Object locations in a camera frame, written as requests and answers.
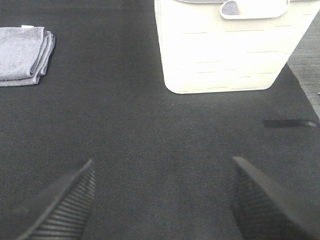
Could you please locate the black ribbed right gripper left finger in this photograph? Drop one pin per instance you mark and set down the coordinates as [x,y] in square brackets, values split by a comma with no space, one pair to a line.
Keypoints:
[62,210]

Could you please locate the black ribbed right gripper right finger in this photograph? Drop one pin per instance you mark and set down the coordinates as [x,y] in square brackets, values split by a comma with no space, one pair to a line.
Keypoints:
[266,210]

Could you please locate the grey towel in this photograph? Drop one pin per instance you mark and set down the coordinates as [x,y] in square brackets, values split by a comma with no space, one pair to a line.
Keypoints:
[230,8]
[24,54]

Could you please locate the black tape strip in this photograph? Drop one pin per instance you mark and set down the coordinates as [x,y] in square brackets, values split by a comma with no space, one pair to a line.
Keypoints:
[290,123]

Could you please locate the black fabric table mat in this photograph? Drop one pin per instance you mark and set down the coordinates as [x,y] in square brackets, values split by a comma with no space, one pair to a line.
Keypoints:
[162,160]

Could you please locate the white plastic basket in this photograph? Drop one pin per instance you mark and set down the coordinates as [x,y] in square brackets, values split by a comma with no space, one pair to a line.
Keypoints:
[205,51]

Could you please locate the grey towel inside white basket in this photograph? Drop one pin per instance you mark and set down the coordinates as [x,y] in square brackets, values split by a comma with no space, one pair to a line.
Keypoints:
[230,8]

